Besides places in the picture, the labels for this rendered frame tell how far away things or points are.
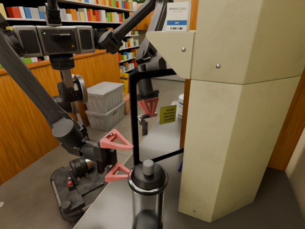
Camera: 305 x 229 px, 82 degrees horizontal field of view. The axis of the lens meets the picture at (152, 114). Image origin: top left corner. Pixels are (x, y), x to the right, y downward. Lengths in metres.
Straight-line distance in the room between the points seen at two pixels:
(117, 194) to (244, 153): 0.48
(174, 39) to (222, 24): 0.10
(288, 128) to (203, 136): 0.49
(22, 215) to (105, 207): 1.50
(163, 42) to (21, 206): 2.07
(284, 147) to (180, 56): 0.67
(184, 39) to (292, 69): 0.27
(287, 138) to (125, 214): 0.71
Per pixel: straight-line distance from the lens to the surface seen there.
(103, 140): 0.46
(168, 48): 0.43
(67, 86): 1.24
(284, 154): 0.97
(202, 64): 0.41
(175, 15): 0.48
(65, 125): 0.52
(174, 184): 0.78
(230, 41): 0.41
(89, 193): 1.74
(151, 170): 0.47
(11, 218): 2.20
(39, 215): 2.09
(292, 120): 0.89
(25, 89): 0.60
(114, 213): 0.71
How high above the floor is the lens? 1.52
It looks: 26 degrees down
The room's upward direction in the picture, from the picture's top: straight up
